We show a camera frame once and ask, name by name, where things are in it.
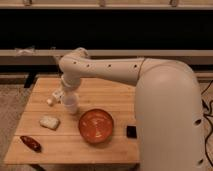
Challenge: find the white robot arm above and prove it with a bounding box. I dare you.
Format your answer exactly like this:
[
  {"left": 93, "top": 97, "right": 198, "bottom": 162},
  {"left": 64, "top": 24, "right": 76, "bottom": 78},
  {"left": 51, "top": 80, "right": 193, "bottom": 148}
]
[{"left": 59, "top": 48, "right": 205, "bottom": 171}]

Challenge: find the orange ceramic bowl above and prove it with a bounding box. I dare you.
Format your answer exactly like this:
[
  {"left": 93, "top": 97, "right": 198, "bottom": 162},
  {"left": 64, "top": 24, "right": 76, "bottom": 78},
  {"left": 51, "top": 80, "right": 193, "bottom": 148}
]
[{"left": 78, "top": 109, "right": 114, "bottom": 144}]

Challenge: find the small white garlic piece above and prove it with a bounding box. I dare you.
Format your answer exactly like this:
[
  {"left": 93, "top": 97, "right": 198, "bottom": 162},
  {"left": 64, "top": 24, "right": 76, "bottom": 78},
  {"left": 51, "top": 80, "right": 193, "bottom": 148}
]
[{"left": 46, "top": 98, "right": 54, "bottom": 106}]

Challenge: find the dark red chili pepper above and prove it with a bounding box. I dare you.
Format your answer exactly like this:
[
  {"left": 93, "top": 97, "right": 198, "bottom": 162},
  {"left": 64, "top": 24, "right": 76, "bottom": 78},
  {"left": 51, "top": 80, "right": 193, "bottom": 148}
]
[{"left": 20, "top": 136, "right": 42, "bottom": 152}]

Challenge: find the black rectangular remote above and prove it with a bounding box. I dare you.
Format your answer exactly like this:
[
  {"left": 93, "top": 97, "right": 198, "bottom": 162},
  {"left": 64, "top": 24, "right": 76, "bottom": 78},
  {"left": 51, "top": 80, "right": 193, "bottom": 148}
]
[{"left": 126, "top": 125, "right": 137, "bottom": 138}]

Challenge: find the black cable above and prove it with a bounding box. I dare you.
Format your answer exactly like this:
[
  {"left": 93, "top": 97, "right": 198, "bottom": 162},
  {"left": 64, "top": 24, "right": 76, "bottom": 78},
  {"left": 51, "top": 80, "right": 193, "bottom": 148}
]
[{"left": 200, "top": 79, "right": 213, "bottom": 168}]

